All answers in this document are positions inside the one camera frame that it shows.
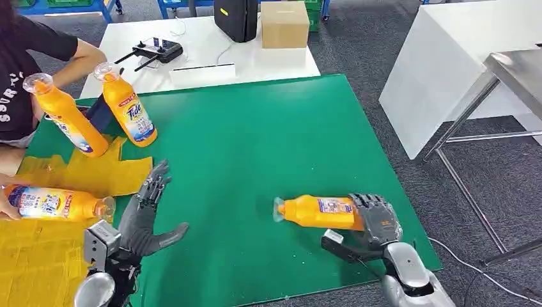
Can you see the person's right hand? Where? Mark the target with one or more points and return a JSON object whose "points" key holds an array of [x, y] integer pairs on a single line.
{"points": [[8, 207]]}

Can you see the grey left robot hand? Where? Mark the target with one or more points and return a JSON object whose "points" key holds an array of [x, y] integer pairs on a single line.
{"points": [[139, 229]]}

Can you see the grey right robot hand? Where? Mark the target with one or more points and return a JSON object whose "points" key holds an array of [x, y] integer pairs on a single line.
{"points": [[379, 220]]}

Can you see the orange bottle with long label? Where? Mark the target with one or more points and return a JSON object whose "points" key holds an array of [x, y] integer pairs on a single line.
{"points": [[55, 204]]}

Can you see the orange bottle with white label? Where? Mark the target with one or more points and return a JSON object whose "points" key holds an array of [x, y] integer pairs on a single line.
{"points": [[315, 212]]}

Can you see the orange bottle with small label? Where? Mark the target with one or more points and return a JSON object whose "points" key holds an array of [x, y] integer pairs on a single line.
{"points": [[67, 118]]}

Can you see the orange bottle with Tide label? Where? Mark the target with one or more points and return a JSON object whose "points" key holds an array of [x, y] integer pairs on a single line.
{"points": [[127, 106]]}

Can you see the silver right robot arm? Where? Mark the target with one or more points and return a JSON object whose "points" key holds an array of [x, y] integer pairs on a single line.
{"points": [[406, 271]]}

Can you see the yellow sheet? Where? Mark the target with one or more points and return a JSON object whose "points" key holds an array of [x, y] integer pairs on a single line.
{"points": [[42, 258]]}

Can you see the dark phone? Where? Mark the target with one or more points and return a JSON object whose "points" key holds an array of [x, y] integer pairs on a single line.
{"points": [[98, 114]]}

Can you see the person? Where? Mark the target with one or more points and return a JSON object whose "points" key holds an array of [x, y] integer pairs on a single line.
{"points": [[21, 76]]}

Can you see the green table mat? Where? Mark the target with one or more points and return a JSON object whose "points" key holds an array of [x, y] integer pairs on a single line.
{"points": [[254, 140]]}

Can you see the white board table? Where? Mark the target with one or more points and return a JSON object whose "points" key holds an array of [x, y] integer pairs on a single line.
{"points": [[440, 67]]}

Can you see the white flat box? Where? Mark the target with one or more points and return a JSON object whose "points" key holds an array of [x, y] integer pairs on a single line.
{"points": [[203, 75]]}

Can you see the black remote controller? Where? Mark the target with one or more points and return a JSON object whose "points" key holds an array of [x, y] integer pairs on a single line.
{"points": [[159, 48]]}

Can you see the steel bench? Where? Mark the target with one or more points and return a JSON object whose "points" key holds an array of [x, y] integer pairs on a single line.
{"points": [[521, 74]]}

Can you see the blue metal shelving rack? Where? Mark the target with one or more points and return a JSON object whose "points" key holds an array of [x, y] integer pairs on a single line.
{"points": [[67, 9], [178, 4]]}

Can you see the green plastic crate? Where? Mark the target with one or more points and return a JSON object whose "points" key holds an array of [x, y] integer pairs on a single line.
{"points": [[314, 17]]}

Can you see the brown cardboard box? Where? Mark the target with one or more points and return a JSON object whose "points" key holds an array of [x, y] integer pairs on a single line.
{"points": [[284, 25]]}

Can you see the black hard case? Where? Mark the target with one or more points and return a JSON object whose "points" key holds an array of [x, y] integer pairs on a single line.
{"points": [[237, 19]]}

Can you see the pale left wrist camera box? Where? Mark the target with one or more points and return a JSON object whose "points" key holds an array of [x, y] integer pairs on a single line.
{"points": [[99, 243]]}

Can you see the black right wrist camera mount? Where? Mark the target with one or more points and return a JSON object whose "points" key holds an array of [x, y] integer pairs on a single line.
{"points": [[343, 250]]}

